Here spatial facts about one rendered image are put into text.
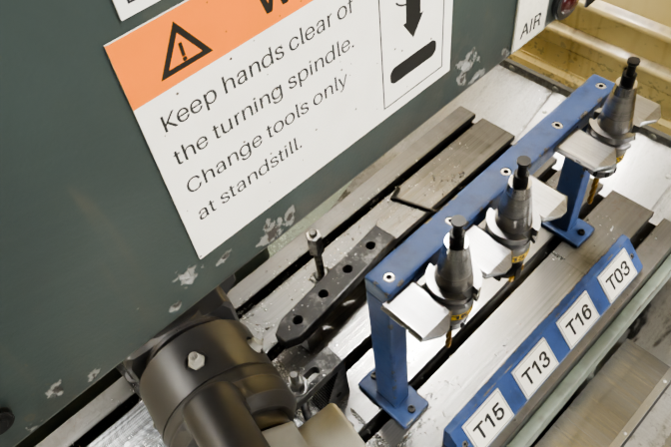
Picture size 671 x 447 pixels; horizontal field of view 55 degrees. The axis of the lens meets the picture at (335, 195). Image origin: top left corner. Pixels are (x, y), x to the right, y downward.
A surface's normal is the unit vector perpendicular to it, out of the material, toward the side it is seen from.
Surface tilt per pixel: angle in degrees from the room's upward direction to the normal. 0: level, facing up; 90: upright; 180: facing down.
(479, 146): 0
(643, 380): 7
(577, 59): 90
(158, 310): 90
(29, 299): 90
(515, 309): 0
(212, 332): 24
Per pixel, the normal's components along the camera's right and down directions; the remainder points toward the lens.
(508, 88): -0.38, -0.35
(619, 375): 0.00, -0.71
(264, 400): 0.70, -0.16
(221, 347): 0.24, -0.79
